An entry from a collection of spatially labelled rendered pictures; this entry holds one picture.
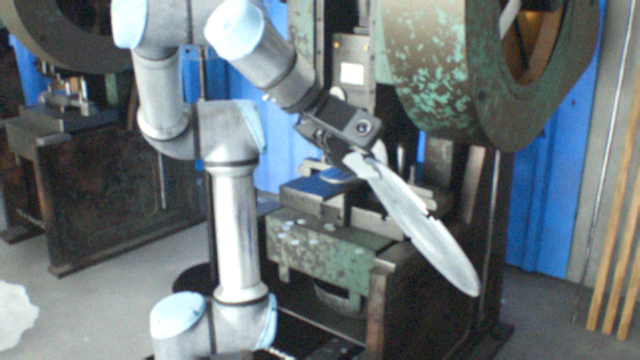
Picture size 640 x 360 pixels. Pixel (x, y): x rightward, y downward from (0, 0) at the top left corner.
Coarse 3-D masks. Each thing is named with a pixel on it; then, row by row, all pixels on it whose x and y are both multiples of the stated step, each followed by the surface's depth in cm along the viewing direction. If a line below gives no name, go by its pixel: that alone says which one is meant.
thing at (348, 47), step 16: (336, 32) 168; (352, 32) 168; (368, 32) 164; (336, 48) 167; (352, 48) 163; (336, 64) 168; (352, 64) 165; (368, 64) 162; (336, 80) 170; (352, 80) 166; (352, 96) 168; (368, 112) 166; (384, 112) 169
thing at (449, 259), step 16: (368, 160) 98; (384, 176) 94; (384, 192) 104; (400, 192) 92; (400, 208) 105; (416, 208) 90; (400, 224) 112; (416, 224) 102; (432, 224) 88; (416, 240) 109; (432, 240) 100; (448, 240) 86; (432, 256) 106; (448, 256) 94; (464, 256) 87; (448, 272) 104; (464, 272) 92; (464, 288) 101; (480, 288) 93
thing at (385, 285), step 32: (480, 160) 184; (512, 160) 206; (480, 192) 188; (448, 224) 179; (480, 224) 194; (384, 256) 155; (416, 256) 161; (480, 256) 202; (384, 288) 151; (416, 288) 165; (448, 288) 188; (384, 320) 154; (416, 320) 174; (448, 320) 194; (384, 352) 158; (416, 352) 179; (448, 352) 201; (480, 352) 216
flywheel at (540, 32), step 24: (504, 0) 136; (528, 0) 133; (552, 0) 132; (504, 24) 129; (528, 24) 155; (552, 24) 162; (504, 48) 145; (528, 48) 158; (552, 48) 161; (528, 72) 158
